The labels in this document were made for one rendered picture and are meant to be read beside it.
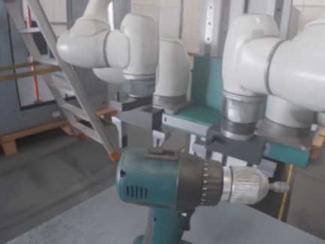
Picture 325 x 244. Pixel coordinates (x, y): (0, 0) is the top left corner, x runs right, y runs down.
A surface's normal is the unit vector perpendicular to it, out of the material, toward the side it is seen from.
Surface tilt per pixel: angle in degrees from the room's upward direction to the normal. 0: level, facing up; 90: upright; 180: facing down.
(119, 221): 0
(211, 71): 90
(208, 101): 90
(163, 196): 89
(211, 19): 90
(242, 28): 73
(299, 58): 65
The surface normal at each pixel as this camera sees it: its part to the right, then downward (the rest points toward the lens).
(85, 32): -0.11, -0.14
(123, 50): -0.26, 0.39
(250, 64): -0.82, 0.15
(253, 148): -0.57, 0.29
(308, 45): -0.74, -0.33
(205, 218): 0.04, -0.93
